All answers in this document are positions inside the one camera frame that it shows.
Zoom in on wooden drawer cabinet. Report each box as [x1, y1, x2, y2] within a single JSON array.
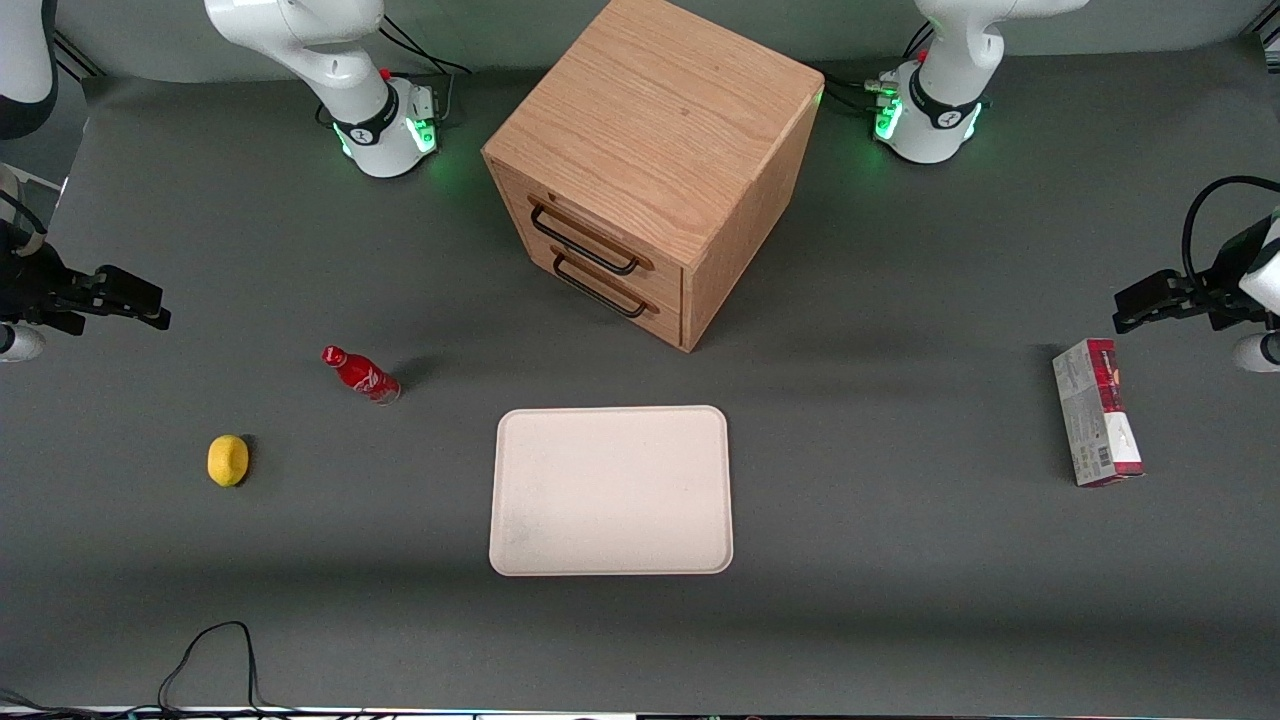
[[482, 0, 826, 353]]

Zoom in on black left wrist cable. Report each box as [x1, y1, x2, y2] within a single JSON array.
[[1182, 175, 1280, 286]]

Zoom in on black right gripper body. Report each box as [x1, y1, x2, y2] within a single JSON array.
[[0, 222, 101, 336]]

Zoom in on black arm base cables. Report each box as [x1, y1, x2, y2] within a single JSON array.
[[378, 15, 473, 123], [820, 25, 936, 113]]

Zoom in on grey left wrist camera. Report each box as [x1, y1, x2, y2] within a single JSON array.
[[1232, 333, 1280, 373]]

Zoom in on yellow lemon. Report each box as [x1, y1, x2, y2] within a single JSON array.
[[207, 434, 250, 488]]

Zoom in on wooden drawer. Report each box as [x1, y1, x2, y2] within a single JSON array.
[[520, 230, 686, 349], [488, 155, 686, 309]]

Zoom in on thin black cable loop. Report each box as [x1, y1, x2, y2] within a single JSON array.
[[0, 620, 301, 716]]

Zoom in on red cola bottle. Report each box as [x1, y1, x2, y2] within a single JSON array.
[[321, 345, 402, 406]]

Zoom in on black left arm base cables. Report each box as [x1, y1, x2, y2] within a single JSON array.
[[820, 25, 936, 113]]

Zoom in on red and grey carton box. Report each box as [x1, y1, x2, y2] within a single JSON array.
[[1052, 338, 1147, 488]]

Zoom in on beige rectangular tray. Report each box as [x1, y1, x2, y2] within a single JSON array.
[[489, 405, 734, 577]]

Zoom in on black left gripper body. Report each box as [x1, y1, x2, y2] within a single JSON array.
[[1190, 218, 1280, 333]]

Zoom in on black right arm base cables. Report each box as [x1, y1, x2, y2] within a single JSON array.
[[378, 15, 473, 123]]

